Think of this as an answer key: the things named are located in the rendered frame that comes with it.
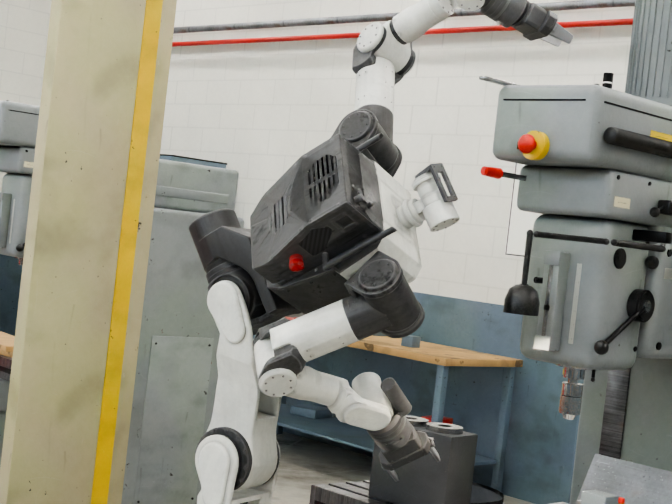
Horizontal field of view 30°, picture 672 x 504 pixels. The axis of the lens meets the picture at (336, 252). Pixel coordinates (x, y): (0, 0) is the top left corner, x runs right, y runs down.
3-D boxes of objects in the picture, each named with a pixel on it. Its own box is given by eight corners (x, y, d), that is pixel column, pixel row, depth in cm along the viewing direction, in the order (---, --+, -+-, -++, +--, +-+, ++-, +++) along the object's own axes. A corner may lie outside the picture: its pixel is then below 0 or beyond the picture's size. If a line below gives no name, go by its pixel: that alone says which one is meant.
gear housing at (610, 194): (607, 217, 256) (613, 168, 255) (512, 209, 273) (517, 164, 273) (691, 230, 279) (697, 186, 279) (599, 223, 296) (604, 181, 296)
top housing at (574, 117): (589, 163, 248) (599, 81, 248) (486, 158, 267) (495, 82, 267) (709, 188, 281) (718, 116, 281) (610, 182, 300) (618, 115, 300)
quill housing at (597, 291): (591, 371, 260) (609, 218, 259) (511, 356, 275) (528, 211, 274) (641, 372, 273) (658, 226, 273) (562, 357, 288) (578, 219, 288)
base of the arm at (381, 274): (356, 305, 241) (407, 274, 242) (333, 267, 251) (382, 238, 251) (384, 352, 251) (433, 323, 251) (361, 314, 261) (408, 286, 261)
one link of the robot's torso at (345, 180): (228, 298, 254) (369, 217, 239) (225, 178, 276) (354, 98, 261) (319, 361, 273) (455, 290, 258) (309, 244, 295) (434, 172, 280)
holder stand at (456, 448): (442, 516, 293) (452, 431, 293) (367, 496, 307) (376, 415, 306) (469, 511, 303) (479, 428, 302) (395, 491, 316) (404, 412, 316)
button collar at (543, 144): (542, 160, 254) (545, 130, 254) (518, 159, 258) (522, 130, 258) (548, 161, 255) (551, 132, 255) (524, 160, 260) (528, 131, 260)
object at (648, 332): (650, 359, 272) (664, 240, 271) (558, 343, 289) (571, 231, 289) (695, 360, 285) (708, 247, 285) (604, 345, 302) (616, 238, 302)
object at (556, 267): (548, 351, 263) (560, 251, 263) (533, 348, 266) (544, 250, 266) (559, 351, 266) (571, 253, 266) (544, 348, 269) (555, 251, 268)
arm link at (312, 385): (326, 418, 264) (245, 396, 255) (319, 382, 271) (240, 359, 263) (351, 385, 258) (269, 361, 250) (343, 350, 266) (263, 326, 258)
